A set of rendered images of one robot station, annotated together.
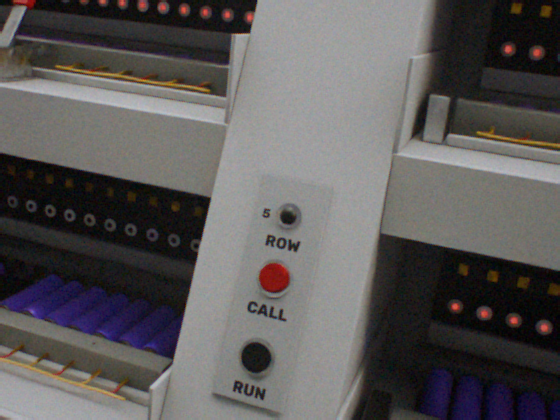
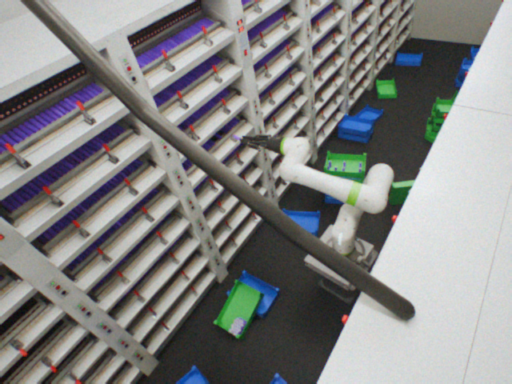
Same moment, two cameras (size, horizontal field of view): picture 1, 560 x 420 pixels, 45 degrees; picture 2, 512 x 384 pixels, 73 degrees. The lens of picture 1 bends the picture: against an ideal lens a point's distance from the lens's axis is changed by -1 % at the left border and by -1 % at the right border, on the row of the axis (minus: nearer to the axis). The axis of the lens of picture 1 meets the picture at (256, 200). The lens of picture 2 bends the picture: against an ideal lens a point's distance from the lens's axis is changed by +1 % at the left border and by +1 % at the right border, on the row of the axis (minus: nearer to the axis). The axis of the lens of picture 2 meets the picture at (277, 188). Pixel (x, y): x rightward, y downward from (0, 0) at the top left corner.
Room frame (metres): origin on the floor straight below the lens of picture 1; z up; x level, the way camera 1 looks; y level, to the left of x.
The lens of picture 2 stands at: (-0.37, 1.72, 2.17)
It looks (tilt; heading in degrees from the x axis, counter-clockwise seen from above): 45 degrees down; 292
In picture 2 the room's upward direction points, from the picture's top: 10 degrees counter-clockwise
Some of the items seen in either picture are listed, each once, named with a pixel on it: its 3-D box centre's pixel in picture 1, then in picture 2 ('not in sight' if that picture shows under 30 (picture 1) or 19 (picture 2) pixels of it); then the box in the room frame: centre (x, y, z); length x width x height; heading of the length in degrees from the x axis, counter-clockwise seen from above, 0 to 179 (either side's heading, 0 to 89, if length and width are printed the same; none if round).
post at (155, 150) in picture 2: not in sight; (174, 190); (0.68, 0.62, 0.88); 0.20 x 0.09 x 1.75; 162
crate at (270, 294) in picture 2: not in sight; (254, 293); (0.32, 0.74, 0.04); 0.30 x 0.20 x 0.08; 162
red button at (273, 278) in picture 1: (275, 278); not in sight; (0.37, -0.02, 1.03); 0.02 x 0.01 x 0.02; 72
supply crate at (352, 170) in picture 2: not in sight; (345, 164); (-0.17, -0.28, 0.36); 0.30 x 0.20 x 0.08; 1
